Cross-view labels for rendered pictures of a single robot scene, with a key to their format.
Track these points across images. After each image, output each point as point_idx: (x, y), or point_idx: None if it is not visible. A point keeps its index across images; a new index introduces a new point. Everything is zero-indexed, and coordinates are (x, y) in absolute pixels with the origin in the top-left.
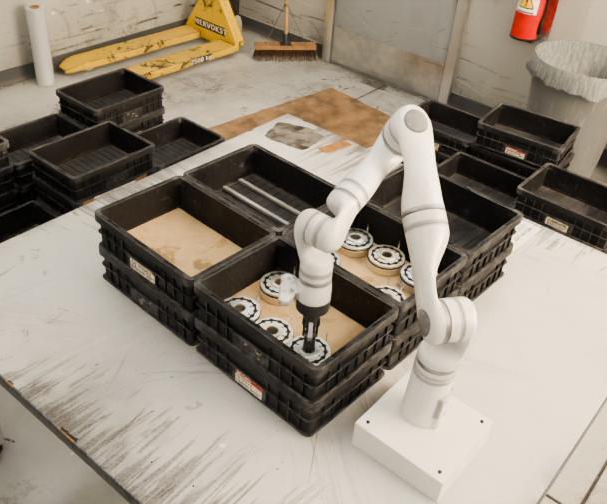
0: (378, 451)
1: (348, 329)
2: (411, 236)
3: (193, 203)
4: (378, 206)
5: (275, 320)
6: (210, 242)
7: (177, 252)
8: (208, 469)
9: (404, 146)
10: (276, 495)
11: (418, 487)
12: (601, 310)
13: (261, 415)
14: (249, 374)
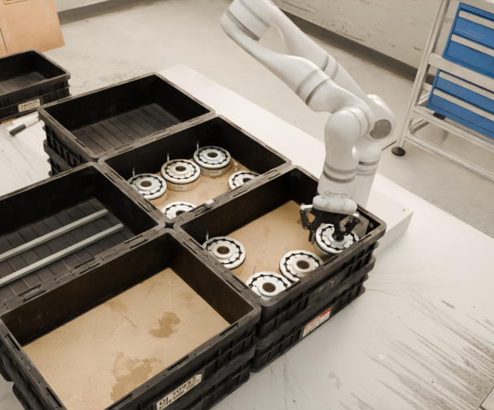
0: (379, 244)
1: (278, 220)
2: (336, 84)
3: (35, 321)
4: (125, 146)
5: (284, 262)
6: (113, 318)
7: (130, 355)
8: (411, 369)
9: (285, 22)
10: (426, 320)
11: (399, 233)
12: (206, 102)
13: (339, 323)
14: (314, 314)
